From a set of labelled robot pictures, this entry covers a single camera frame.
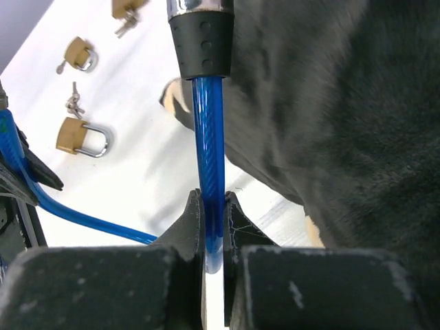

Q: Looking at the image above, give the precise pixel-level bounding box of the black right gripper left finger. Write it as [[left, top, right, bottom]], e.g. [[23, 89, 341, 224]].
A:
[[1, 190, 206, 329]]

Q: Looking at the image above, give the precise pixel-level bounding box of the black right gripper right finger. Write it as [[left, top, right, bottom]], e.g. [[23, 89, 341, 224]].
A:
[[223, 192, 430, 329]]

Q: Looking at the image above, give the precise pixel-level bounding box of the black floral patterned blanket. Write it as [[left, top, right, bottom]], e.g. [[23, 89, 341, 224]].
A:
[[158, 0, 440, 296]]

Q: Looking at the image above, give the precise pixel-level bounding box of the small brass padlock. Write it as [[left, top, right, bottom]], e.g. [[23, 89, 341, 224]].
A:
[[56, 36, 98, 75]]

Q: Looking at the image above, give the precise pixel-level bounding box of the brass padlock with key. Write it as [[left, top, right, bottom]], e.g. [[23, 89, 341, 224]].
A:
[[111, 0, 148, 39]]

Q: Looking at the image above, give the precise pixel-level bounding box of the blue cable with plug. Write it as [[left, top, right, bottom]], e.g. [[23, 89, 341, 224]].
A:
[[0, 0, 237, 275]]

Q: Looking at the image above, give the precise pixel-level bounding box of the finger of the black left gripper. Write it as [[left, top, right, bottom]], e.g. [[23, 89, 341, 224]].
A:
[[16, 127, 64, 191], [1, 163, 38, 206]]

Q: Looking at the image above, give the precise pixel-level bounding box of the large brass padlock with keys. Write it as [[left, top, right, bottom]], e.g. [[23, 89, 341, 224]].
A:
[[56, 82, 111, 158]]

